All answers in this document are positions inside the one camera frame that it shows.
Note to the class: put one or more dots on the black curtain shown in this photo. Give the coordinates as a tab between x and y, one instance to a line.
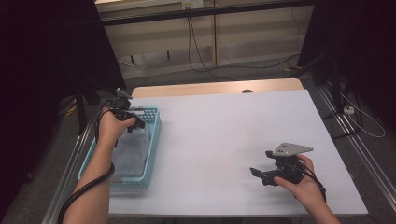
46	62
367	46

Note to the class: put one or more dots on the black metal stand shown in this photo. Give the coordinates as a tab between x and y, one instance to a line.
335	81

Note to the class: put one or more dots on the light blue plastic basket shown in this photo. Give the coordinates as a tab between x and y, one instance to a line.
154	140

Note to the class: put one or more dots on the black tripod stand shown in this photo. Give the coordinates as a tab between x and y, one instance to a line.
80	105

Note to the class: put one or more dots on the dark round table grommet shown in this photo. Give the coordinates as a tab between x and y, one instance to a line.
247	91

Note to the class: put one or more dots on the grey tank top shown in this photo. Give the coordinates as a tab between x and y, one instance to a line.
130	155

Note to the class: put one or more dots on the person's right hand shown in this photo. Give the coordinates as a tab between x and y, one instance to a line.
306	189

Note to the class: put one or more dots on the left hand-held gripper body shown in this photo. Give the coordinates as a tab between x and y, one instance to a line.
122	105

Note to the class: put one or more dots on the white power strip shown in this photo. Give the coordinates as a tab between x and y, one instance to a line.
349	109

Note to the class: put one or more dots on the black horizontal bar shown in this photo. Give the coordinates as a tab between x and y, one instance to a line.
202	12

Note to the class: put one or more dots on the white table cover sheet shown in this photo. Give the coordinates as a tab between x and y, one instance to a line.
218	140

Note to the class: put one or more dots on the white wall socket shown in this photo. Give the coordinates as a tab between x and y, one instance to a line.
193	3

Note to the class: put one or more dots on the person's left hand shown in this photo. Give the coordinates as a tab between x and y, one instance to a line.
112	133

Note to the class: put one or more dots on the aluminium floor rail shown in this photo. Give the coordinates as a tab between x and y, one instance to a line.
67	174
367	155

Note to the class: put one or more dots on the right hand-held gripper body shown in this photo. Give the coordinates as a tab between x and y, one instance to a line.
286	168

